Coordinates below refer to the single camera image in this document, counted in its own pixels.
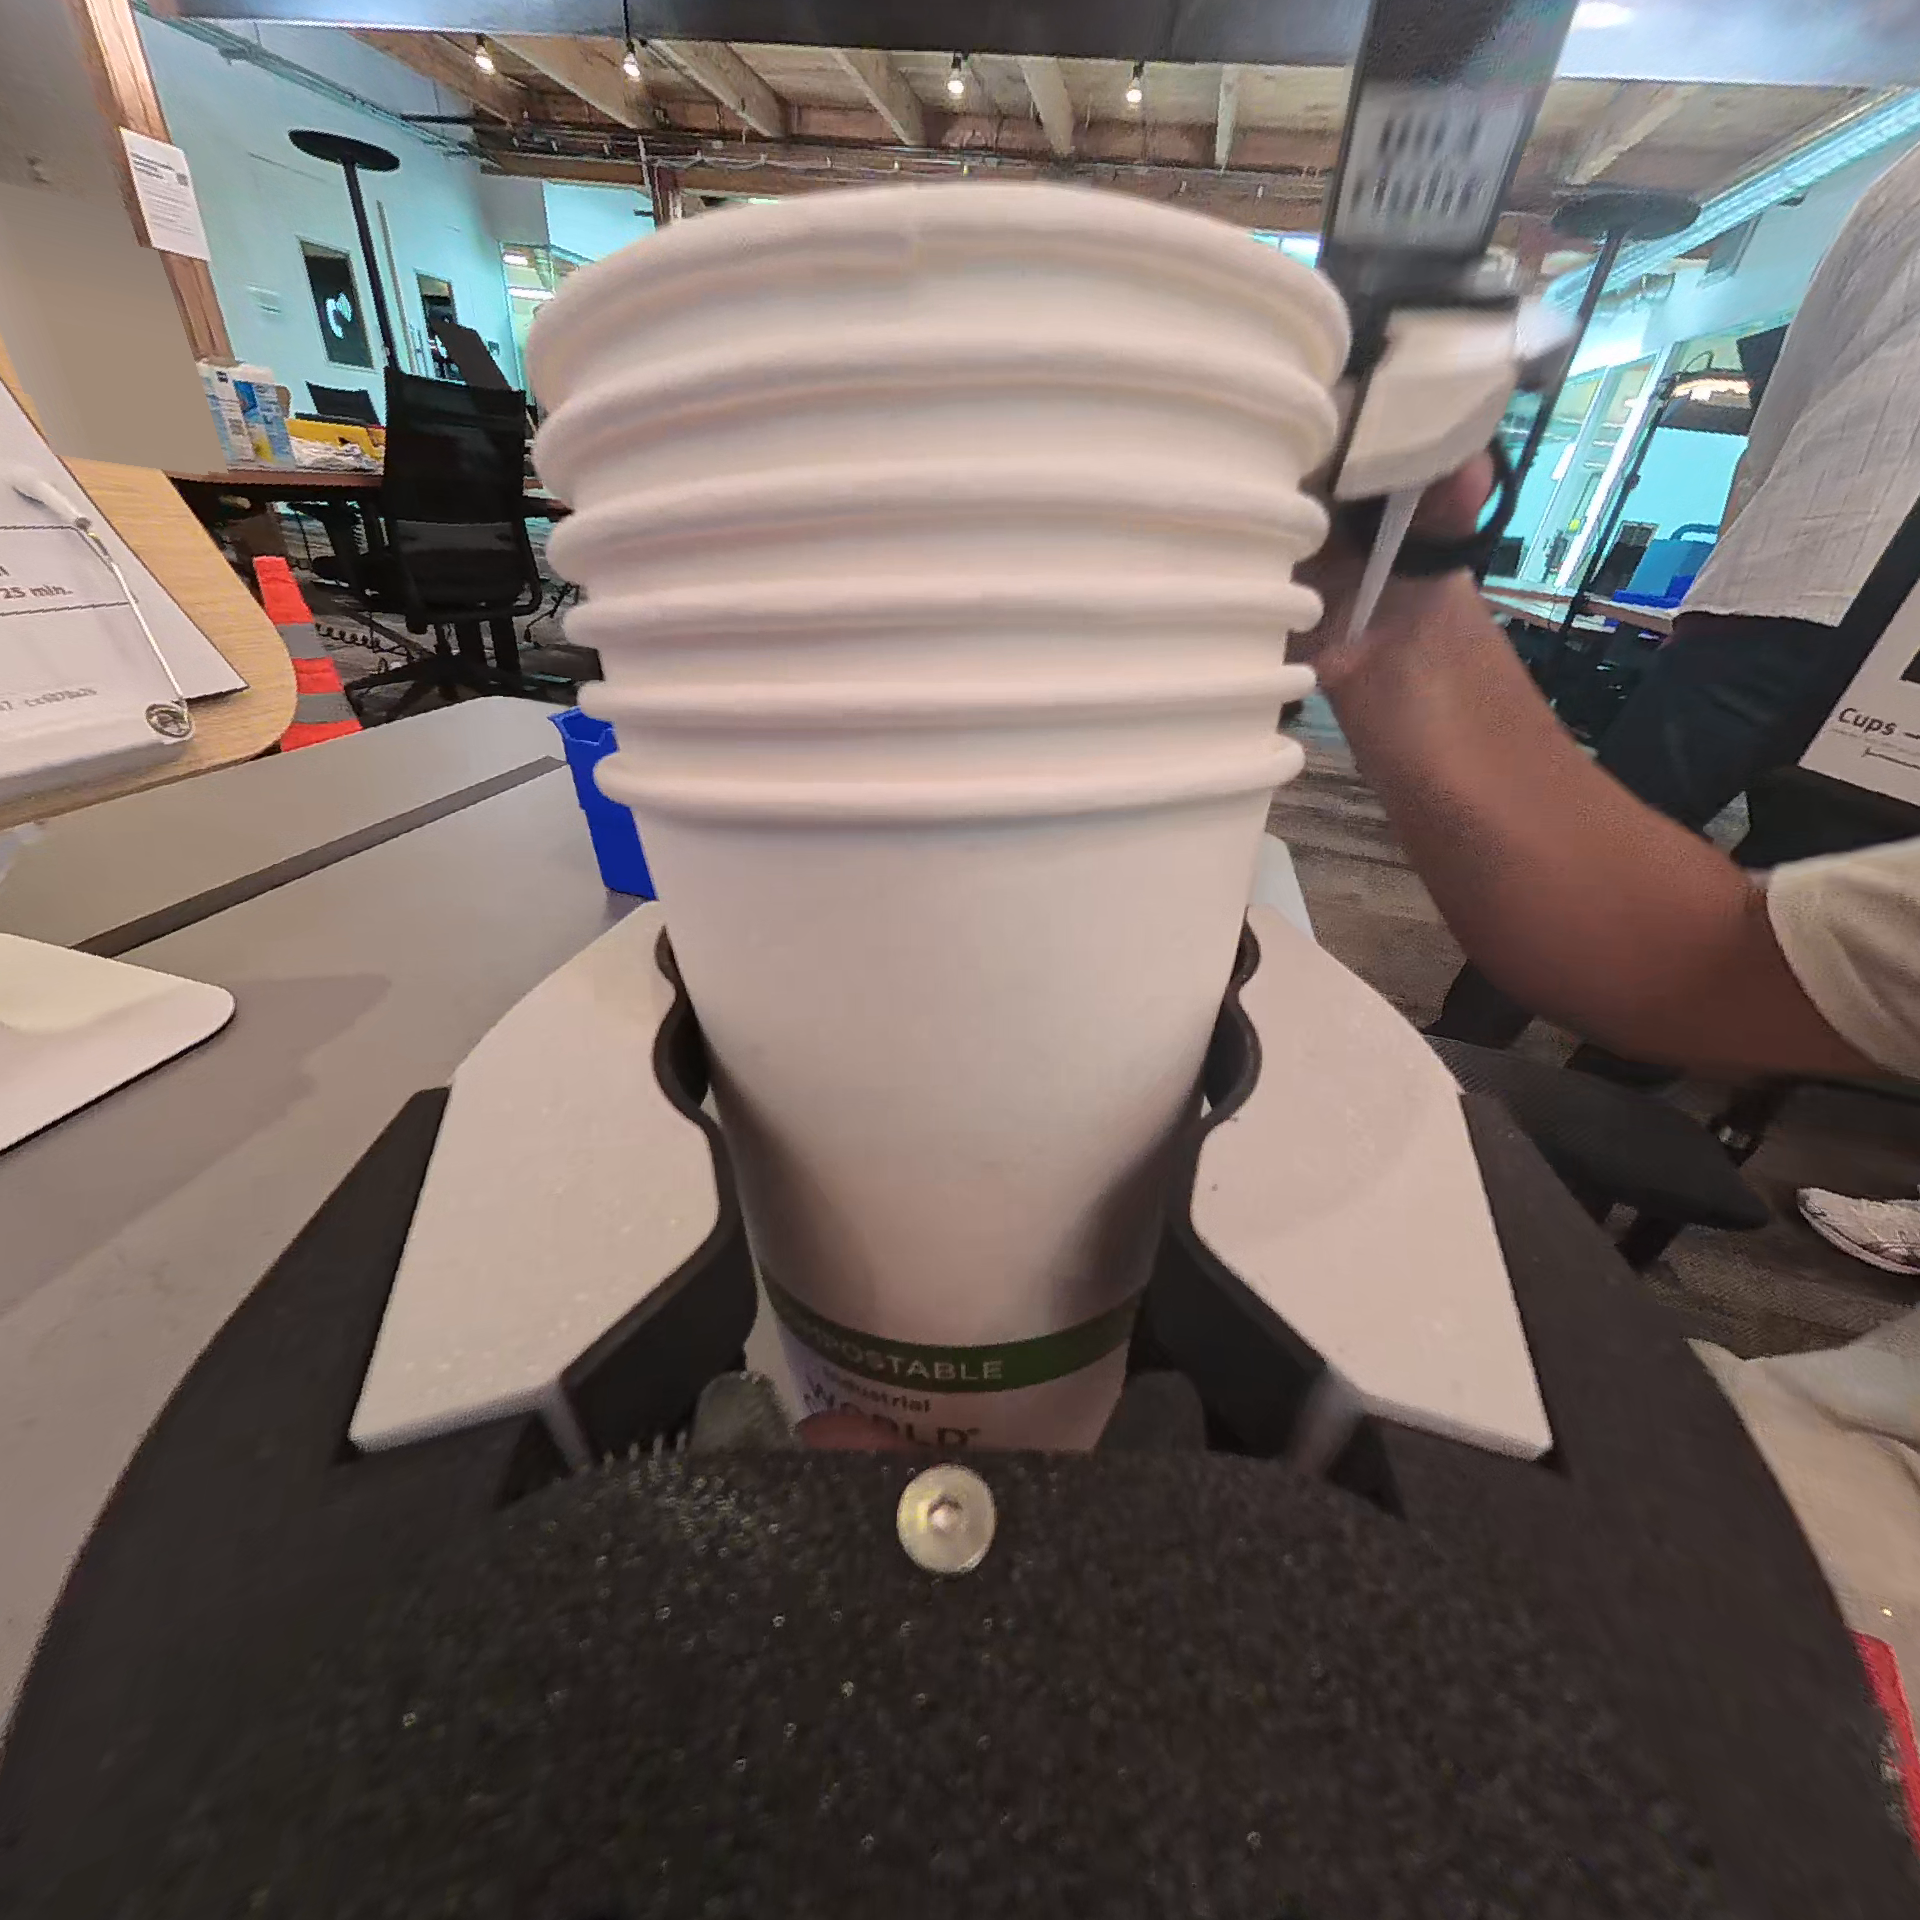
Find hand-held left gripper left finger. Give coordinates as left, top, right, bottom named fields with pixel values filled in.
left=348, top=903, right=758, bottom=1464

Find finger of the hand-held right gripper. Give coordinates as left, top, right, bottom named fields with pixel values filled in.
left=1333, top=305, right=1575, bottom=649

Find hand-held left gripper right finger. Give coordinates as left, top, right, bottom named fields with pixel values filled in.
left=1141, top=903, right=1555, bottom=1471

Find blue plastic bin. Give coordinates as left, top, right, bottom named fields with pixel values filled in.
left=547, top=709, right=656, bottom=903

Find stack of nested paper cups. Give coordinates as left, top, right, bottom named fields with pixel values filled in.
left=525, top=183, right=1353, bottom=1454

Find person's right forearm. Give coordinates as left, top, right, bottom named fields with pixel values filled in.
left=1328, top=599, right=1801, bottom=1080

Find person's right hand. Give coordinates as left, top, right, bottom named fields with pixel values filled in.
left=1293, top=517, right=1503, bottom=692

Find person's left hand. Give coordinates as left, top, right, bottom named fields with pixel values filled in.
left=795, top=1409, right=968, bottom=1454

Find black round-top pole stand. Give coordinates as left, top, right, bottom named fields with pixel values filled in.
left=287, top=129, right=404, bottom=373
left=1552, top=192, right=1705, bottom=392

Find white sneaker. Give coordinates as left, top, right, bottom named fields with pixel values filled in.
left=1797, top=1184, right=1920, bottom=1279

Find framed white poster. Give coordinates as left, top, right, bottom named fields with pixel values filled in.
left=1798, top=503, right=1920, bottom=811

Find cream shirt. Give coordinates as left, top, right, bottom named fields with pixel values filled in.
left=1696, top=839, right=1920, bottom=1636

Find orange traffic cone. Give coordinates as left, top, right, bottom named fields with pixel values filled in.
left=247, top=556, right=365, bottom=755

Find black office chair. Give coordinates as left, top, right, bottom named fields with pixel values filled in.
left=352, top=367, right=549, bottom=712

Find printed instruction sheet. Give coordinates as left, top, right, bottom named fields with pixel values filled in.
left=0, top=382, right=249, bottom=781

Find white blue cartons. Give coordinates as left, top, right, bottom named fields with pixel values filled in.
left=195, top=358, right=296, bottom=467

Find white wall notice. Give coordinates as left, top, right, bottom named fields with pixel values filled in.
left=123, top=127, right=213, bottom=252

